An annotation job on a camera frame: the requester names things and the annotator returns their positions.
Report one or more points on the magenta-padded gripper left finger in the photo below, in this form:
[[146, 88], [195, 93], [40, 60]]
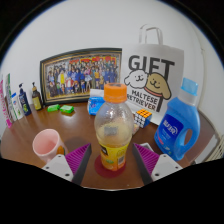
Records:
[[60, 165]]

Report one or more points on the orange juice bottle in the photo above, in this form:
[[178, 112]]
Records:
[[114, 133]]

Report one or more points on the white wall pipe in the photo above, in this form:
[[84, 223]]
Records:
[[203, 80]]

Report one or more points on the white shampoo bottle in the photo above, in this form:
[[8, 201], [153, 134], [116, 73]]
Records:
[[17, 108]]

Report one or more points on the puzzle cube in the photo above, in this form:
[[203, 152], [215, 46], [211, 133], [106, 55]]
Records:
[[143, 117]]

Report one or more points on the blue detergent bottle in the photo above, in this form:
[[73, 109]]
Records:
[[176, 126]]

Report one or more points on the pink ceramic mug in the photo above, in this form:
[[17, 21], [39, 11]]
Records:
[[46, 145]]

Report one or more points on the framed group photo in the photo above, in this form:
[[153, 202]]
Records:
[[80, 76]]

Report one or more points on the green soap bar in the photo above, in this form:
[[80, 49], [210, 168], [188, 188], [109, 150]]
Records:
[[66, 109], [53, 108]]

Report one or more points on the brown pump bottle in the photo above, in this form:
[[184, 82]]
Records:
[[37, 101]]

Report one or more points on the blue tissue pack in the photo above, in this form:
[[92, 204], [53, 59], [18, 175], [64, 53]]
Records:
[[95, 104]]

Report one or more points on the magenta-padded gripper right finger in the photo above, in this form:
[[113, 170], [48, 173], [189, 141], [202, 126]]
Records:
[[163, 165]]

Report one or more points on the white paper gift bag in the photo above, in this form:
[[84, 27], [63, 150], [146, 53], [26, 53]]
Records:
[[150, 63]]

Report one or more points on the dark blue pump bottle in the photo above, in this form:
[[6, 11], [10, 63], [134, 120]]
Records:
[[24, 105]]

